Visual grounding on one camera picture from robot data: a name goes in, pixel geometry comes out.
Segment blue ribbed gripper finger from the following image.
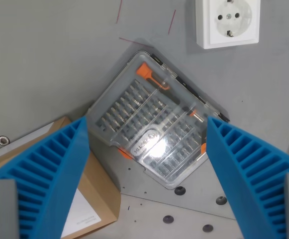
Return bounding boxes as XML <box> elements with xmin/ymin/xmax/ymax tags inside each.
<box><xmin>0</xmin><ymin>116</ymin><xmax>90</xmax><ymax>239</ymax></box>
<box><xmin>205</xmin><ymin>116</ymin><xmax>289</xmax><ymax>239</ymax></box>

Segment brown cardboard box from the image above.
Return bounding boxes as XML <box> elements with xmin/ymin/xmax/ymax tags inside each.
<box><xmin>0</xmin><ymin>116</ymin><xmax>122</xmax><ymax>239</ymax></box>

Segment white paper label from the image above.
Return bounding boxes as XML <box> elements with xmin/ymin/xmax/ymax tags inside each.
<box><xmin>61</xmin><ymin>188</ymin><xmax>101</xmax><ymax>239</ymax></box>

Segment grey metal mounting plate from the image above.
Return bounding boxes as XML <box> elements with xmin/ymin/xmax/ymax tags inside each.
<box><xmin>89</xmin><ymin>134</ymin><xmax>237</xmax><ymax>221</ymax></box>

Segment clear screwdriver bit set case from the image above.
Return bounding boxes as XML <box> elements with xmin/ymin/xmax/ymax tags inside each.
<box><xmin>86</xmin><ymin>51</ymin><xmax>231</xmax><ymax>190</ymax></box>

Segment orange black screwdriver handle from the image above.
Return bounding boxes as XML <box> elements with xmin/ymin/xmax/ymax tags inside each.
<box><xmin>135</xmin><ymin>62</ymin><xmax>181</xmax><ymax>105</ymax></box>

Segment white wall socket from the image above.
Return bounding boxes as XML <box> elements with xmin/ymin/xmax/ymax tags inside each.
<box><xmin>195</xmin><ymin>0</ymin><xmax>261</xmax><ymax>50</ymax></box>

